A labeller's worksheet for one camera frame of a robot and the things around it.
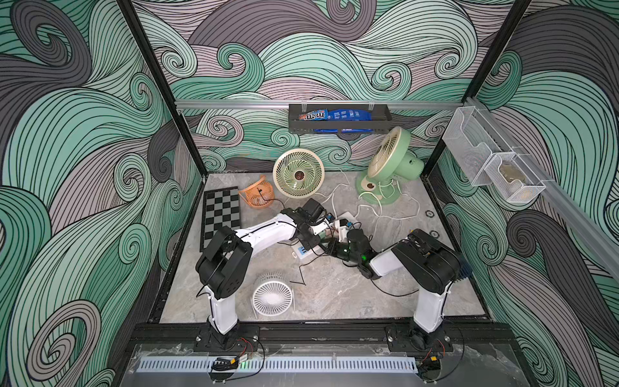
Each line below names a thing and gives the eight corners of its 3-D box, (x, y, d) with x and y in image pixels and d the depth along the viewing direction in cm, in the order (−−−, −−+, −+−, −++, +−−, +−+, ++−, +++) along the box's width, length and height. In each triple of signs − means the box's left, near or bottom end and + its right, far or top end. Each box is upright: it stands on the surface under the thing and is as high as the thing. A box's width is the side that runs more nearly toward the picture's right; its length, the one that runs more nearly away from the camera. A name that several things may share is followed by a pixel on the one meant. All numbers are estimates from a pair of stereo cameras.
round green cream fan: (276, 199, 111) (272, 170, 96) (278, 178, 120) (275, 148, 105) (321, 199, 111) (323, 170, 96) (320, 178, 120) (322, 148, 105)
